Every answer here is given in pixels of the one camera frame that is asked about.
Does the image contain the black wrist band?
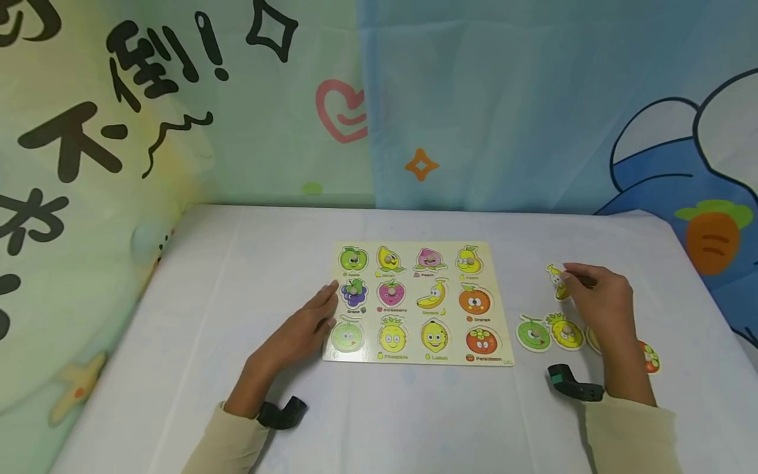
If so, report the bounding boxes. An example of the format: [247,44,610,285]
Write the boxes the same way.
[547,363,605,404]
[256,395,309,432]

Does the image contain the person's right forearm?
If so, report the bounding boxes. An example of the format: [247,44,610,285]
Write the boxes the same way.
[583,361,683,474]

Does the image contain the green melon puzzle piece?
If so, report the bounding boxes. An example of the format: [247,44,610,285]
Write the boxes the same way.
[515,314,553,354]

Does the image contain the yellow pineapple puzzle piece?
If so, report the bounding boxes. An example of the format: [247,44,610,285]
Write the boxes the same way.
[545,311,586,352]

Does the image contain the red persimmon puzzle piece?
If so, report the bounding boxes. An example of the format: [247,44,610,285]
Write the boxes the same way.
[638,340,662,375]

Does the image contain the yellow pear puzzle piece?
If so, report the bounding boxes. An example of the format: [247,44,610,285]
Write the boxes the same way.
[455,245,484,275]

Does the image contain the purple grape puzzle piece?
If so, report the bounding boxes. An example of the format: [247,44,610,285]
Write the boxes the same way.
[340,279,370,309]

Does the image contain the person's left forearm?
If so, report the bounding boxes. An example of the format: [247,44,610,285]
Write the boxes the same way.
[180,369,280,474]

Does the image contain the person's left hand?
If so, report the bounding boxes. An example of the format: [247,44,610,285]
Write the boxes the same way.
[243,280,340,398]

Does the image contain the pink peach puzzle piece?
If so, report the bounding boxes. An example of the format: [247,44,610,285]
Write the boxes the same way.
[413,247,449,273]

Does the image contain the yellow banana puzzle piece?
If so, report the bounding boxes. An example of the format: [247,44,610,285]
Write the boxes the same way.
[545,263,573,302]

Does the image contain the yellow mango puzzle piece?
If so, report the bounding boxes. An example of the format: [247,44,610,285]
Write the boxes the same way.
[376,246,407,274]

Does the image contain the pink strawberry puzzle piece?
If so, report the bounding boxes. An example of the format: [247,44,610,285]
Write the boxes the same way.
[377,280,407,308]

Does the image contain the green apple puzzle piece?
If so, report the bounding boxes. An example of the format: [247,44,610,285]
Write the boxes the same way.
[338,246,370,273]

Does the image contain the person's right hand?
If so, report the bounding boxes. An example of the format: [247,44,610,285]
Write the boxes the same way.
[562,262,647,373]

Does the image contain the wooden fruit puzzle board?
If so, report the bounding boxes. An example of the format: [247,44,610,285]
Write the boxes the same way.
[322,240,515,368]

